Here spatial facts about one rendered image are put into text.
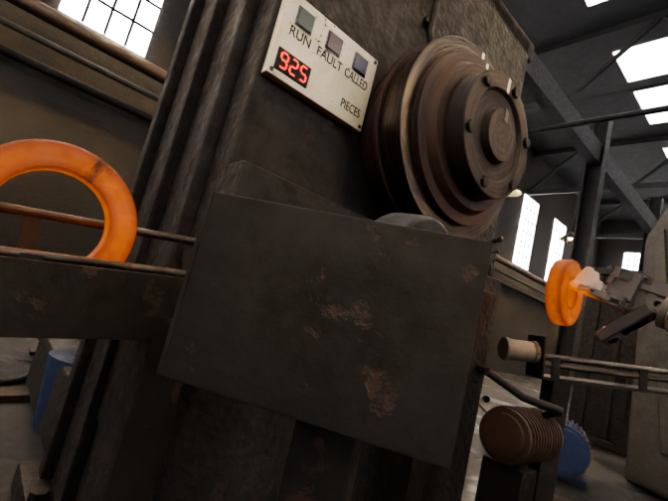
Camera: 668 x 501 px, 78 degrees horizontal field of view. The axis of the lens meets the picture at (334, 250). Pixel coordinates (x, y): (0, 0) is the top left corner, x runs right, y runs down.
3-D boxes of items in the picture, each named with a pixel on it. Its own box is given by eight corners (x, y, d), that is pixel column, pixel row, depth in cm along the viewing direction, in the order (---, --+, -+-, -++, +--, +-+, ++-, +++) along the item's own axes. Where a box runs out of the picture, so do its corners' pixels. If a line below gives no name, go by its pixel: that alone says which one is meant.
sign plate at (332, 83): (260, 73, 79) (284, -10, 82) (354, 133, 96) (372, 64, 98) (266, 70, 78) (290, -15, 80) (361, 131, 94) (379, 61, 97)
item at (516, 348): (496, 358, 112) (498, 335, 112) (527, 362, 112) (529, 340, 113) (508, 361, 106) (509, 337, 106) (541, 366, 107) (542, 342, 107)
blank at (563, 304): (547, 335, 95) (563, 338, 93) (541, 272, 92) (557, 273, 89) (571, 308, 105) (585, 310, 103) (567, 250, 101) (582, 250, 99)
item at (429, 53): (355, 202, 85) (404, 1, 92) (472, 259, 115) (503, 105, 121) (378, 200, 80) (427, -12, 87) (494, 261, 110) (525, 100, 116)
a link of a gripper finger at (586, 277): (572, 261, 98) (613, 275, 91) (561, 284, 98) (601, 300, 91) (567, 258, 96) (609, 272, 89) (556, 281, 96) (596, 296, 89)
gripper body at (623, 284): (622, 273, 93) (687, 294, 84) (604, 307, 94) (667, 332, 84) (612, 263, 88) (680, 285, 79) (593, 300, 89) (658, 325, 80)
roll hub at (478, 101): (432, 172, 85) (459, 49, 88) (497, 216, 102) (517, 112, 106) (456, 169, 80) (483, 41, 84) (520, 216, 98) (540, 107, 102)
